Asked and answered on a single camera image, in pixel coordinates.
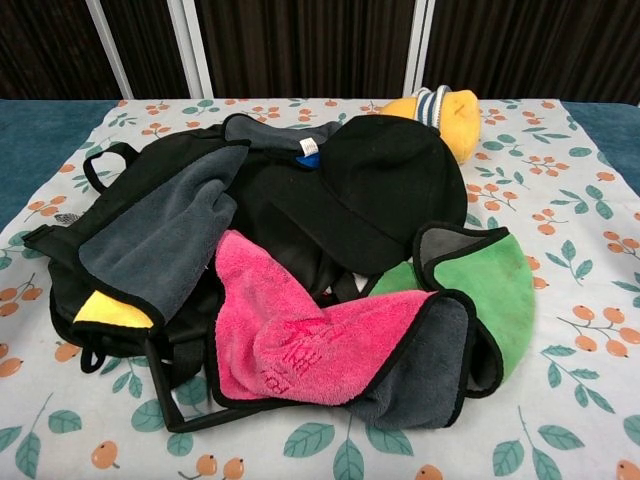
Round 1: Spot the black cap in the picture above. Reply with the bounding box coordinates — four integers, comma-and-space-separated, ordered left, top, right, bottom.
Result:
319, 115, 469, 276

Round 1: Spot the pink and grey towel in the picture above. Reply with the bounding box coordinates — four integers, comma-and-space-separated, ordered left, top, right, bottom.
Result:
207, 228, 472, 431

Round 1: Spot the grey and yellow towel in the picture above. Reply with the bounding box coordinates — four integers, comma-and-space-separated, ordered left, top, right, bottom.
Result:
72, 139, 251, 332

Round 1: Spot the green and grey towel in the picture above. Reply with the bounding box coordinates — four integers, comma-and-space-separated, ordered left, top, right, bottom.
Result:
367, 221, 538, 399

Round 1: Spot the yellow plush toy striped scarf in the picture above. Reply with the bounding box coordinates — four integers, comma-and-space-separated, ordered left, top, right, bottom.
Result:
380, 85, 482, 164

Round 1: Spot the dark slatted partition panel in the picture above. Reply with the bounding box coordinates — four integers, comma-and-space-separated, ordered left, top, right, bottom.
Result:
0, 0, 204, 101
423, 0, 640, 107
193, 0, 420, 99

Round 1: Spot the black backpack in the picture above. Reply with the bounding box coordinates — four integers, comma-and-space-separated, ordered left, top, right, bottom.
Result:
22, 124, 364, 434

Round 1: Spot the floral print tablecloth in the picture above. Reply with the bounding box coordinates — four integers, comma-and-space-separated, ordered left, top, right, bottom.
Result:
0, 97, 640, 480

